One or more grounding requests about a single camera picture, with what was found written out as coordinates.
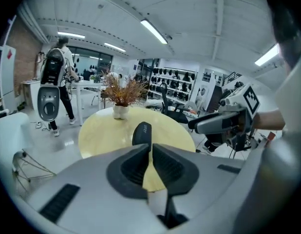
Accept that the white vase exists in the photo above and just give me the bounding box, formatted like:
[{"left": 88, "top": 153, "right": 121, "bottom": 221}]
[{"left": 113, "top": 104, "right": 130, "bottom": 120}]

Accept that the black pouch case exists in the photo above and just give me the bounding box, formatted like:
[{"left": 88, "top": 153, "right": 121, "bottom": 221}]
[{"left": 132, "top": 121, "right": 153, "bottom": 146}]

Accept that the person's white printed shirt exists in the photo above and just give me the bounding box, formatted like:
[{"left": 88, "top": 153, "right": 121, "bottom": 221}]
[{"left": 233, "top": 57, "right": 301, "bottom": 234}]

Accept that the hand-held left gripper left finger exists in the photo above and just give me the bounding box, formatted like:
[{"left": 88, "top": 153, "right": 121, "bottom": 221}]
[{"left": 26, "top": 143, "right": 166, "bottom": 234}]

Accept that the shelf rack of black items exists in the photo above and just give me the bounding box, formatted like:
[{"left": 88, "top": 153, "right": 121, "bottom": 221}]
[{"left": 148, "top": 65, "right": 199, "bottom": 105}]

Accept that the white desk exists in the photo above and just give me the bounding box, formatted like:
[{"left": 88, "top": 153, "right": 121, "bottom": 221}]
[{"left": 74, "top": 79, "right": 105, "bottom": 127}]

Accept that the dried orange plant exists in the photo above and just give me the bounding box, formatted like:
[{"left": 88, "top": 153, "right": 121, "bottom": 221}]
[{"left": 100, "top": 66, "right": 148, "bottom": 107}]

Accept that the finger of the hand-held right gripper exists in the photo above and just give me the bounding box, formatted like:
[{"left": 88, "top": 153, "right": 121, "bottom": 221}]
[{"left": 188, "top": 108, "right": 248, "bottom": 135}]

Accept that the white cabinet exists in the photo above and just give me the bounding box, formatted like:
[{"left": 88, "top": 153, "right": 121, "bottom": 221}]
[{"left": 0, "top": 44, "right": 17, "bottom": 112}]

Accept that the light blue armchair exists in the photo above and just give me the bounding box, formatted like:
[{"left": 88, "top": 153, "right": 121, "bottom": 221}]
[{"left": 0, "top": 111, "right": 56, "bottom": 184}]

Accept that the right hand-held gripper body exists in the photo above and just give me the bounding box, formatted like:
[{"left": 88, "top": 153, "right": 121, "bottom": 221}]
[{"left": 218, "top": 82, "right": 261, "bottom": 152}]

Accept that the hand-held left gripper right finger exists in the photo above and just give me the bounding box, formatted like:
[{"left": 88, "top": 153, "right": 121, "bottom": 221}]
[{"left": 152, "top": 143, "right": 249, "bottom": 219}]

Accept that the person's right forearm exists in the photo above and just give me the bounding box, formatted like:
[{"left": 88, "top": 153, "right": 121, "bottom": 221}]
[{"left": 252, "top": 108, "right": 286, "bottom": 132}]

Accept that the ceiling light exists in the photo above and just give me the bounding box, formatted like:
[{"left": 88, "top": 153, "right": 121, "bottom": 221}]
[
  {"left": 140, "top": 19, "right": 169, "bottom": 45},
  {"left": 254, "top": 43, "right": 281, "bottom": 66},
  {"left": 57, "top": 31, "right": 86, "bottom": 39},
  {"left": 104, "top": 42, "right": 127, "bottom": 52}
]

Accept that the round wooden side table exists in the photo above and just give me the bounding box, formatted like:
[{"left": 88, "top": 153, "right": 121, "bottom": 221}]
[{"left": 77, "top": 106, "right": 196, "bottom": 194}]

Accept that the black office chair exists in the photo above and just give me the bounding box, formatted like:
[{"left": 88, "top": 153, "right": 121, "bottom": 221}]
[{"left": 161, "top": 82, "right": 190, "bottom": 124}]

